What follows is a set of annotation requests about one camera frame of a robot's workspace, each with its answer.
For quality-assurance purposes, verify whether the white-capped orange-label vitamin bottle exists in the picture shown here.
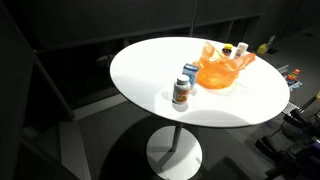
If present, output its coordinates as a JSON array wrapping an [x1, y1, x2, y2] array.
[[172, 74, 192, 105]]

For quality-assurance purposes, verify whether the grey table pole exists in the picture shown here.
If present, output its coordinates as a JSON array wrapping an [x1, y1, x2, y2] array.
[[170, 123, 184, 153]]

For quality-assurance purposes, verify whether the white round table base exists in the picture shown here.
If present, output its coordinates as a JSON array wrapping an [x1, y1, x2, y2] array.
[[145, 125, 203, 180]]

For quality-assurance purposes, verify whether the black equipment stand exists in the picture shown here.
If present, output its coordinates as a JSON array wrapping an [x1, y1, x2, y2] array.
[[254, 93, 320, 180]]

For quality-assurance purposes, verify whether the round white table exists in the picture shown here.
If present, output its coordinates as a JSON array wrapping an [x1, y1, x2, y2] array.
[[33, 13, 264, 111]]

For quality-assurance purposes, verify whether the blue mentos container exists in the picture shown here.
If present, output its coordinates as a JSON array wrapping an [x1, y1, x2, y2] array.
[[182, 63, 200, 89]]

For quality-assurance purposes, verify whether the dark bottle with yellow cap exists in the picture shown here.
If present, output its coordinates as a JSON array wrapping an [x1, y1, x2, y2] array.
[[221, 43, 234, 58]]

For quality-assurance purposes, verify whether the orange-capped bottle in background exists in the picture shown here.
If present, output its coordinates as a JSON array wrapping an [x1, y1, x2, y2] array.
[[285, 68, 301, 86]]

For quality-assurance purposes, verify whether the white plastic bottle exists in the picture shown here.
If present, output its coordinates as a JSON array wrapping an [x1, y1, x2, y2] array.
[[233, 41, 250, 60]]

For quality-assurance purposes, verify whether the yellow object in background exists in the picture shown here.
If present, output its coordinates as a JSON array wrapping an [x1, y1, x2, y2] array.
[[256, 43, 270, 55]]

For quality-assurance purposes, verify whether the perforated metal plate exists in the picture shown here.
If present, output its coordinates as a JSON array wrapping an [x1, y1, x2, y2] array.
[[282, 101, 300, 116]]

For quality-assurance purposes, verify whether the orange plastic bag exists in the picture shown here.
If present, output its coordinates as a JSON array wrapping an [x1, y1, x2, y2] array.
[[195, 41, 257, 90]]

